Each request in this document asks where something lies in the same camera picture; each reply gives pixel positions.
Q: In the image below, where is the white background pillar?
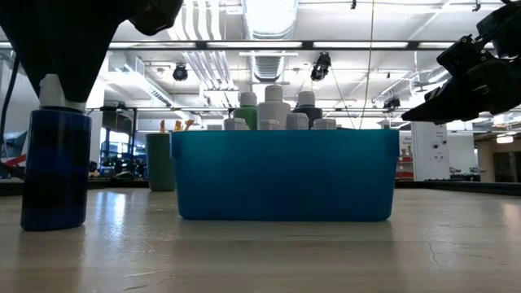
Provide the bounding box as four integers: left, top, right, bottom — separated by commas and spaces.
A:
409, 120, 451, 182

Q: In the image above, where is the dark green cup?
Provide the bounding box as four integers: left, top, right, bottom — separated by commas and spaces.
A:
145, 133, 176, 192

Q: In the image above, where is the ceiling air vent grille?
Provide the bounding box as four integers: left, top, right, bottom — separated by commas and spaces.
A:
254, 55, 282, 82

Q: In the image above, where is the horizontal overhead rig beam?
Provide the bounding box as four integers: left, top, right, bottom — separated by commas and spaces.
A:
0, 39, 496, 52

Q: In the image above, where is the blue plastic bin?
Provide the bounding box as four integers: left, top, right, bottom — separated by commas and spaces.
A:
169, 129, 401, 223

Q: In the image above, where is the small dark blue paint bottle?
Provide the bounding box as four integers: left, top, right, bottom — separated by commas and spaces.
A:
20, 73, 92, 232

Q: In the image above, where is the large white paint bottle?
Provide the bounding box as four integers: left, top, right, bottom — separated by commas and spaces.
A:
256, 84, 292, 131

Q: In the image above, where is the background workstation equipment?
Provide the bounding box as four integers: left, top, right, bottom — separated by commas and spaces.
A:
88, 156, 148, 180

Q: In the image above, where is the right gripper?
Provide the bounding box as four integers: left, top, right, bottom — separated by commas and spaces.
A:
401, 34, 521, 125

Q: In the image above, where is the large dark grey paint bottle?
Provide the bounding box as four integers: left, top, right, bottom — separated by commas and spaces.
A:
291, 90, 324, 130

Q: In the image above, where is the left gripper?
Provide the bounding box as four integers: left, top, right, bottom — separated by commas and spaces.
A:
0, 0, 185, 103

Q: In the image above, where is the background computer monitor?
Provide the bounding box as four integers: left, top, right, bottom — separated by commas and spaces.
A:
0, 129, 28, 164

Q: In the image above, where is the thin hanging ceiling cable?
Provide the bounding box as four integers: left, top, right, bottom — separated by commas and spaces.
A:
357, 0, 375, 130

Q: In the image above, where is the large green paint bottle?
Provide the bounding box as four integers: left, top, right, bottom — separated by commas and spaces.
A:
233, 91, 259, 131

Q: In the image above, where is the red background shelf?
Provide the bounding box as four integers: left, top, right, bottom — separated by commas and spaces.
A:
396, 154, 415, 181

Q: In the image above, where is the black aluminium table frame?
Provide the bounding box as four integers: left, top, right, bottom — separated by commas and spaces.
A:
0, 178, 521, 197

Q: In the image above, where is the black ceiling spotlight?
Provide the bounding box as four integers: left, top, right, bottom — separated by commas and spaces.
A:
309, 51, 332, 81
382, 95, 402, 112
172, 63, 190, 82

